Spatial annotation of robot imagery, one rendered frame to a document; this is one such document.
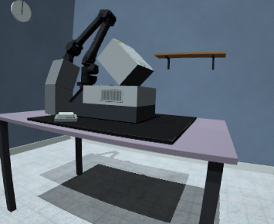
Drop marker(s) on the white multi-well plate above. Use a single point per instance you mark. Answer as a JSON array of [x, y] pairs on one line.
[[65, 114]]

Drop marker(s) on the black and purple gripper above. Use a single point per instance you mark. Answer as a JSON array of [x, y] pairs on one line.
[[84, 81]]

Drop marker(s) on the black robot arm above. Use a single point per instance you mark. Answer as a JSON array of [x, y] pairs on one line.
[[105, 19]]

